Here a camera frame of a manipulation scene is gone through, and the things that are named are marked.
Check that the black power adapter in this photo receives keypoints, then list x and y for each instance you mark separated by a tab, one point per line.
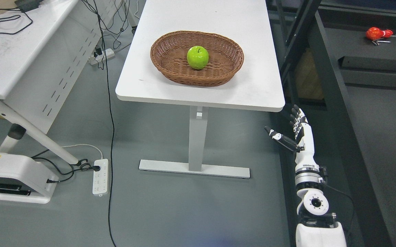
27	5

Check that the black metal shelf rack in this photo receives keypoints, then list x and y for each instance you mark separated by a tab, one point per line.
346	86

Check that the white power strip near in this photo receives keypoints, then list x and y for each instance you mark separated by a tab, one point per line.
100	177

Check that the red toy fruit on shelf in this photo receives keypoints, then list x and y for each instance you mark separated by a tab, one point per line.
375	33

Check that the white power strip far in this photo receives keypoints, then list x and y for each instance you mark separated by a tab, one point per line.
96	59

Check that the white table with pedestal leg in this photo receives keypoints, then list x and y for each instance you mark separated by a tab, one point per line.
257	86

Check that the brown wicker basket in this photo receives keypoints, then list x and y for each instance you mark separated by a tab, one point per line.
169	55

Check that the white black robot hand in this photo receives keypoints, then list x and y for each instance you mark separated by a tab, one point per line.
302	145

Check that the green apple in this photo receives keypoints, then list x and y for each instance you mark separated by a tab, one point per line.
197	57

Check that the white side desk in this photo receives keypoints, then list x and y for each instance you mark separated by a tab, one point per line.
40	65

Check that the white power strip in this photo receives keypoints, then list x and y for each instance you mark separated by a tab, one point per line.
100	177
96	59

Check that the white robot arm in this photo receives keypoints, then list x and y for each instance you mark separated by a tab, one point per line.
317	226

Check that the white robot base unit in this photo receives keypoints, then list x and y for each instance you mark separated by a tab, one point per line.
24	180

